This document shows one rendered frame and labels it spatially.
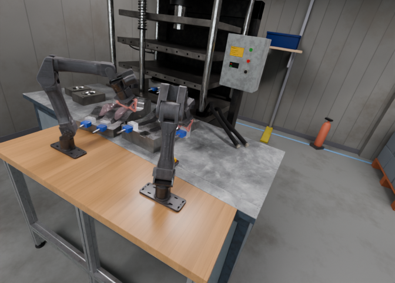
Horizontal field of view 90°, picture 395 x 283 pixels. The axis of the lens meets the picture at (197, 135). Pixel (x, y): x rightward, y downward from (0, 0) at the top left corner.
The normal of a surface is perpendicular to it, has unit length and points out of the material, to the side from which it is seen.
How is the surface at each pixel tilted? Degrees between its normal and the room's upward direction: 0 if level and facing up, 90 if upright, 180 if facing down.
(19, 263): 0
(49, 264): 0
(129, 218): 0
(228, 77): 90
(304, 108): 90
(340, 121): 90
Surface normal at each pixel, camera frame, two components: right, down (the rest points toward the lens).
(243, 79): -0.52, 0.33
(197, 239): 0.14, -0.88
